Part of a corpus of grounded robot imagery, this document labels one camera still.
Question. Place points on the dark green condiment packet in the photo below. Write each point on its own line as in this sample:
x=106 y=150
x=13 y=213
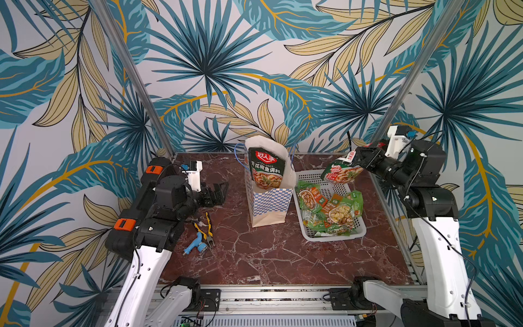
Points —
x=266 y=168

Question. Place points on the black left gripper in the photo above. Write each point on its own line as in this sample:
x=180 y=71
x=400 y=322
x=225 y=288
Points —
x=210 y=201

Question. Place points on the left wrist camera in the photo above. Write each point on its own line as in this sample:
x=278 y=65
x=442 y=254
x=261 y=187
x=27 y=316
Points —
x=192 y=171

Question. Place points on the aluminium front rail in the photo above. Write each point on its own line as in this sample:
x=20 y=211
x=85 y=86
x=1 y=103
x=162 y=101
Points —
x=272 y=306

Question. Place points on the aluminium corner post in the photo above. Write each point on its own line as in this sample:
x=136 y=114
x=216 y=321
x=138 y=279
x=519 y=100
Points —
x=427 y=45
x=102 y=10

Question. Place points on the green red condiment packet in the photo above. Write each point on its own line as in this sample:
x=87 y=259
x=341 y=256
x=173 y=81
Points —
x=343 y=170

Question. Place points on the green noodle condiment packet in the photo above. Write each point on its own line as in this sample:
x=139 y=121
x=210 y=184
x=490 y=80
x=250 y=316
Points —
x=311 y=201

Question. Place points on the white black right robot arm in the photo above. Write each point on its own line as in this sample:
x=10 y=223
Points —
x=433 y=212

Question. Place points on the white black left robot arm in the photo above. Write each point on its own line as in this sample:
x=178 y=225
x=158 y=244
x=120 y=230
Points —
x=146 y=236

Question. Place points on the blue checkered paper bag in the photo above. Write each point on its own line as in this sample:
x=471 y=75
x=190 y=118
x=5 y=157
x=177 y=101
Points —
x=268 y=207

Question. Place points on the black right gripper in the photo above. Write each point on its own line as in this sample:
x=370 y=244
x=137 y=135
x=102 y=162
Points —
x=366 y=155

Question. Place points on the black tool case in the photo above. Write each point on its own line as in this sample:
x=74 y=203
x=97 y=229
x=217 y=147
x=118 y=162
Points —
x=120 y=237

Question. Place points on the yellow black pliers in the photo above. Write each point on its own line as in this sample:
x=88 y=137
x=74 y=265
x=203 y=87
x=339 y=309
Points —
x=206 y=229

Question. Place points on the left aluminium corner post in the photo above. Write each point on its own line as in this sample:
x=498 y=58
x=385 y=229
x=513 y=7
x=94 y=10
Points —
x=102 y=10

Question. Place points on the blue plastic tool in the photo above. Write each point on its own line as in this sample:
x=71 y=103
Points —
x=198 y=243

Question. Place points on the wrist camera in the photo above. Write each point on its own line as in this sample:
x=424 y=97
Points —
x=192 y=171
x=399 y=137

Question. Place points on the green soup condiment packet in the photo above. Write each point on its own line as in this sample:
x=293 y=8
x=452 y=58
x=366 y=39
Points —
x=341 y=213

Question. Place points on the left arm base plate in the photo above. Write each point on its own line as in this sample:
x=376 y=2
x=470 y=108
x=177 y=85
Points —
x=206 y=299

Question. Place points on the white plastic basket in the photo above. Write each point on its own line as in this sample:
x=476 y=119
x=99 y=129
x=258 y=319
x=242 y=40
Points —
x=327 y=190

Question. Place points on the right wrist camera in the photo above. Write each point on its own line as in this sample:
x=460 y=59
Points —
x=399 y=137

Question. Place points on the right aluminium corner post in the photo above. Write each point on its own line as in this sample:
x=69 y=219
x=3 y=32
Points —
x=427 y=45

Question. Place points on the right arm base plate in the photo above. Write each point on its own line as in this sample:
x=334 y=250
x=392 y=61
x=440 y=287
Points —
x=350 y=298

